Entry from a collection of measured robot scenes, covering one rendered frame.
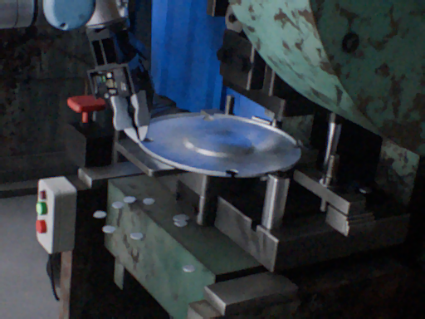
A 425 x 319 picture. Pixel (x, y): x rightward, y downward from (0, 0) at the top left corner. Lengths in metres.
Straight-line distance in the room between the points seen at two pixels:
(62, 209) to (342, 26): 0.85
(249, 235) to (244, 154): 0.14
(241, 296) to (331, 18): 0.54
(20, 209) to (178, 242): 1.59
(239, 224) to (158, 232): 0.15
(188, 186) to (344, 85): 0.60
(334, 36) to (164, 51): 3.24
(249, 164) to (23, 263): 1.35
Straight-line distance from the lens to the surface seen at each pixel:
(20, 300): 2.45
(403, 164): 1.55
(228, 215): 1.44
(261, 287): 1.32
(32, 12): 1.19
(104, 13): 1.35
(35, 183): 3.09
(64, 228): 1.65
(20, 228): 2.84
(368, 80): 0.97
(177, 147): 1.44
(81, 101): 1.69
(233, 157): 1.42
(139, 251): 1.56
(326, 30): 0.90
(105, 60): 1.35
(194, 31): 3.91
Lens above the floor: 1.30
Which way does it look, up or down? 22 degrees down
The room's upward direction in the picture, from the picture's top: 7 degrees clockwise
